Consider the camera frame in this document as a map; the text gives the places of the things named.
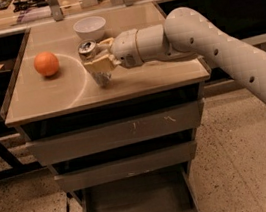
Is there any grey drawer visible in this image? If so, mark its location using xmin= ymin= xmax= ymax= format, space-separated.
xmin=26 ymin=100 xmax=204 ymax=166
xmin=82 ymin=165 xmax=200 ymax=212
xmin=55 ymin=141 xmax=197 ymax=192

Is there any grey middle drawer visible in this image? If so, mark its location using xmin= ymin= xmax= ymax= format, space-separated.
xmin=55 ymin=141 xmax=197 ymax=192

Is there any grey drawer cabinet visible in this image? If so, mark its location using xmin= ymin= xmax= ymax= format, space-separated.
xmin=0 ymin=0 xmax=235 ymax=212

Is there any silver redbull can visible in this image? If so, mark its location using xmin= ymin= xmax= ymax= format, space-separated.
xmin=78 ymin=39 xmax=111 ymax=88

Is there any orange fruit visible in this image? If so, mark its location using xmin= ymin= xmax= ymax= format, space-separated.
xmin=33 ymin=51 xmax=59 ymax=77

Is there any grey bottom drawer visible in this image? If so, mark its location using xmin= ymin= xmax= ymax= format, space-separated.
xmin=82 ymin=165 xmax=200 ymax=212

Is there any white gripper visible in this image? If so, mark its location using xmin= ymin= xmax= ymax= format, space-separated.
xmin=82 ymin=24 xmax=169 ymax=73

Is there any grey top drawer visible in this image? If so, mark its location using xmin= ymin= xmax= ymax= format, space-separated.
xmin=26 ymin=100 xmax=204 ymax=166

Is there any black cable on floor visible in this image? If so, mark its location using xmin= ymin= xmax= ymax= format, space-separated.
xmin=63 ymin=191 xmax=83 ymax=212

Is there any white bowl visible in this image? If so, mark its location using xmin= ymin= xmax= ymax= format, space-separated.
xmin=73 ymin=16 xmax=106 ymax=41

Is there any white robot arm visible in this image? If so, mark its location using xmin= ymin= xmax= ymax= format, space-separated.
xmin=77 ymin=7 xmax=266 ymax=104

